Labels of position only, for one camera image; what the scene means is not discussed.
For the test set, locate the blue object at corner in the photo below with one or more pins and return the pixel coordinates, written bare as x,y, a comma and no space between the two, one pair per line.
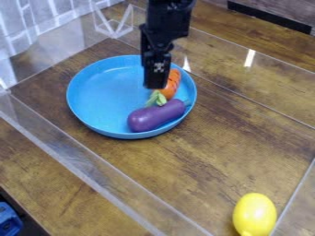
10,224

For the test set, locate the white checkered curtain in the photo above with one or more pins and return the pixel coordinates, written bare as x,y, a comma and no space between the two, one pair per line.
26,18

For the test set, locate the yellow toy lemon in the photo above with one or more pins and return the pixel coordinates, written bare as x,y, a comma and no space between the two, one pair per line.
253,215

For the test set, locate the blue plastic plate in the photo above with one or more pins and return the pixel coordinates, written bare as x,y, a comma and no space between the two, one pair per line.
105,92

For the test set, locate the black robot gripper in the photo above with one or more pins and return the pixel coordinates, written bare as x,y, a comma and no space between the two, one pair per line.
167,24

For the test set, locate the purple toy eggplant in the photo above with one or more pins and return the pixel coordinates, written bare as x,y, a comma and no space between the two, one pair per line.
151,117

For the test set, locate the orange toy carrot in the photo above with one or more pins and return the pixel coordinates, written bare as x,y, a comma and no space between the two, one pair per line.
160,96

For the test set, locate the clear acrylic barrier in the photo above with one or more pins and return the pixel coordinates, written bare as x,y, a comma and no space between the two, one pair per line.
172,185

